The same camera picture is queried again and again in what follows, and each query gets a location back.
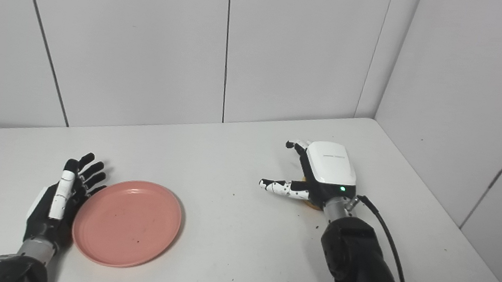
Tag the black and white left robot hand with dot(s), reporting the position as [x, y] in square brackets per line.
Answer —
[47, 216]

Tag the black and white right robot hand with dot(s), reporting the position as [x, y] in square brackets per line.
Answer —
[330, 166]

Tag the toy hamburger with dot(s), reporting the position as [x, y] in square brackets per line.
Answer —
[314, 205]

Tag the pink round plate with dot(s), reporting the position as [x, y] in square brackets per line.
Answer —
[128, 224]

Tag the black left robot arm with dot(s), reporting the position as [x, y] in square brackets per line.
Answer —
[18, 268]

